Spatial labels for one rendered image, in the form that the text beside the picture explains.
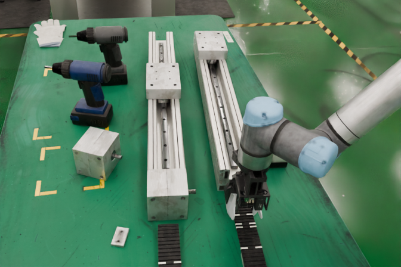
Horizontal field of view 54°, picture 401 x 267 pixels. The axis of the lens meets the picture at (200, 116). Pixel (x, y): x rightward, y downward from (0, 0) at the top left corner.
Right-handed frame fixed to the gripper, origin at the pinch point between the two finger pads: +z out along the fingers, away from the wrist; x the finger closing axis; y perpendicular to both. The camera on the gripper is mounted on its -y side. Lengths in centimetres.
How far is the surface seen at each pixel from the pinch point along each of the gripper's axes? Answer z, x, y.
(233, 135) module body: -2.2, 2.1, -26.7
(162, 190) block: -7.1, -20.3, -1.5
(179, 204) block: -3.8, -16.0, 0.2
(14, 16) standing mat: 77, -148, -291
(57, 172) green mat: 2, -49, -18
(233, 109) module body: -6.3, 2.9, -34.7
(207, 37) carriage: -10, -1, -76
